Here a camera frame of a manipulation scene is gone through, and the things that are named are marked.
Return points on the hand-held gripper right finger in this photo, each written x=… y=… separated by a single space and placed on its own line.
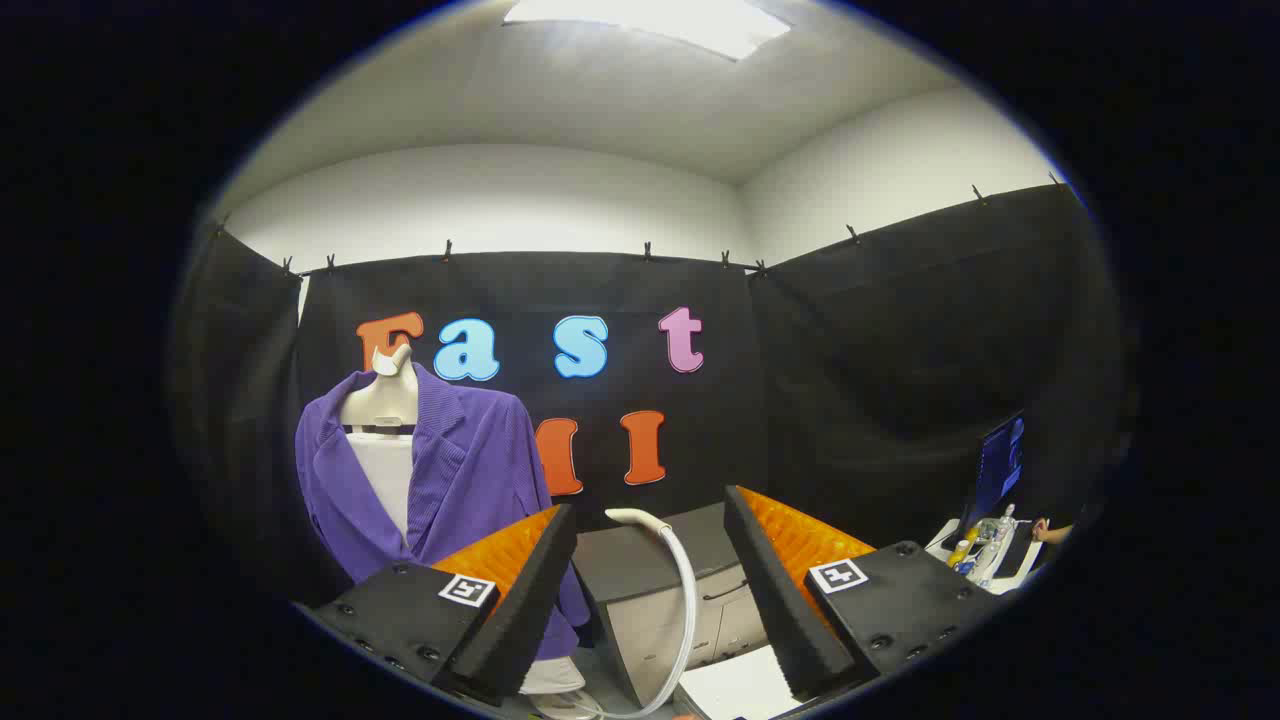
x=775 y=600

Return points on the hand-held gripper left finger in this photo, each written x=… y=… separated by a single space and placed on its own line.
x=530 y=600

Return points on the white garment steamer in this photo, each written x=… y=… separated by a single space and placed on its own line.
x=688 y=590

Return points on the white square table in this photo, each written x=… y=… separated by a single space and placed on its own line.
x=740 y=690

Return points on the grey cabinet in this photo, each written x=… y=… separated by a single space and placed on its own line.
x=650 y=620

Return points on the yellow bottle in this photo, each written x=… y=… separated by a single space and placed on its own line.
x=962 y=548

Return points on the clear plastic bottle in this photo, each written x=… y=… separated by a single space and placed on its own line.
x=993 y=545

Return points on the white side desk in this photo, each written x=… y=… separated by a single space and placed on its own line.
x=1012 y=582

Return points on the white mannequin torso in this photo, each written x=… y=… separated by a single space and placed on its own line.
x=385 y=400

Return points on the computer monitor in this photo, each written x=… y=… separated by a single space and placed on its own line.
x=1000 y=470

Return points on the row of black clips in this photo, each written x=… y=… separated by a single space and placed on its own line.
x=447 y=250

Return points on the ceiling light panel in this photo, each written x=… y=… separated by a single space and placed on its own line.
x=650 y=22

